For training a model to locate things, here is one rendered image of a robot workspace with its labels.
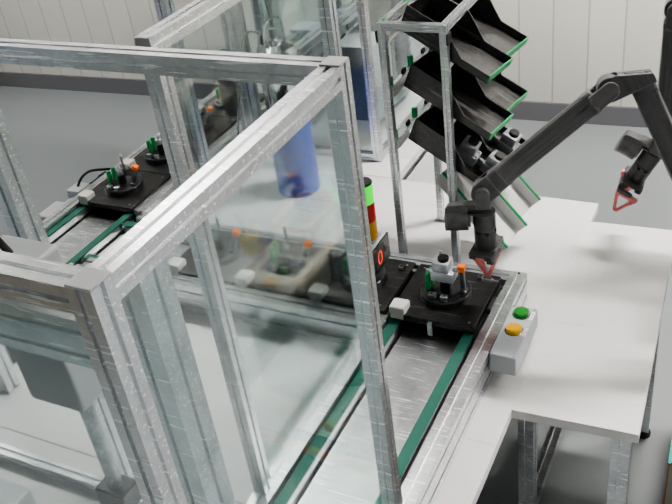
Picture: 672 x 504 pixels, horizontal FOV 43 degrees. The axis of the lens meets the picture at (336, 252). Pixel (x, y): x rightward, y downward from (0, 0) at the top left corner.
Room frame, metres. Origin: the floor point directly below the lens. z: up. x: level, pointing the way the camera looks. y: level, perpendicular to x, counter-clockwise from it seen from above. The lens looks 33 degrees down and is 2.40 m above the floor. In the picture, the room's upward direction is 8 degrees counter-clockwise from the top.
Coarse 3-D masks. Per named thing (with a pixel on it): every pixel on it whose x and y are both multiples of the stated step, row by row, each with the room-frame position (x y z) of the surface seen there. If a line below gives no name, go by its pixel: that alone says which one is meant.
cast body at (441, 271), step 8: (440, 256) 1.89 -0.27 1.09; (448, 256) 1.88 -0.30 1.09; (432, 264) 1.88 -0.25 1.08; (440, 264) 1.87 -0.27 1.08; (448, 264) 1.86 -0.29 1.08; (432, 272) 1.88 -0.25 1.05; (440, 272) 1.87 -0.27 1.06; (448, 272) 1.86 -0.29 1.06; (456, 272) 1.87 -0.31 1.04; (432, 280) 1.88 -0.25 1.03; (440, 280) 1.87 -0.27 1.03; (448, 280) 1.85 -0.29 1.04
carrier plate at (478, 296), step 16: (416, 272) 2.01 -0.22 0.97; (416, 288) 1.93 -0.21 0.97; (480, 288) 1.89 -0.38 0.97; (496, 288) 1.89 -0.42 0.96; (416, 304) 1.86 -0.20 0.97; (464, 304) 1.83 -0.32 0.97; (480, 304) 1.82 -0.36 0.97; (416, 320) 1.80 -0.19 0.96; (432, 320) 1.78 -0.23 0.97; (448, 320) 1.77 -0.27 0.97; (464, 320) 1.76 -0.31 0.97; (480, 320) 1.76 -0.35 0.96
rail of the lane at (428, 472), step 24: (504, 288) 1.88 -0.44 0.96; (504, 312) 1.78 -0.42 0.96; (480, 336) 1.70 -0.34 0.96; (480, 360) 1.61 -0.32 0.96; (456, 384) 1.53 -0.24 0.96; (480, 384) 1.57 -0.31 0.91; (456, 408) 1.45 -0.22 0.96; (432, 432) 1.39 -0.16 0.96; (456, 432) 1.42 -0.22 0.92; (432, 456) 1.32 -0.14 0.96; (408, 480) 1.26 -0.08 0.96; (432, 480) 1.28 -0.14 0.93
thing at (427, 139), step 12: (432, 108) 2.24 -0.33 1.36; (420, 120) 2.20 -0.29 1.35; (432, 120) 2.28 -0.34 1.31; (456, 120) 2.23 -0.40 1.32; (420, 132) 2.16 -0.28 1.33; (432, 132) 2.13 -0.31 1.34; (444, 132) 2.24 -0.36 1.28; (456, 132) 2.23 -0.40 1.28; (468, 132) 2.20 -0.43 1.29; (420, 144) 2.16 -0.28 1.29; (432, 144) 2.14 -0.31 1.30; (444, 144) 2.11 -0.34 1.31; (456, 144) 2.19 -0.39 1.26; (444, 156) 2.11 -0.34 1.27; (456, 156) 2.09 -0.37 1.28; (480, 156) 2.16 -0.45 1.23; (456, 168) 2.09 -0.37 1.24; (468, 168) 2.10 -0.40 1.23
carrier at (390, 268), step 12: (384, 264) 2.07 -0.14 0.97; (396, 264) 2.06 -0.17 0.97; (408, 264) 2.05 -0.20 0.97; (384, 276) 1.98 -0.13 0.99; (396, 276) 2.00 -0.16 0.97; (408, 276) 2.00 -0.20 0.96; (384, 288) 1.95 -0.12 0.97; (396, 288) 1.94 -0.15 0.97; (384, 300) 1.90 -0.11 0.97; (384, 312) 1.85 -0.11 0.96
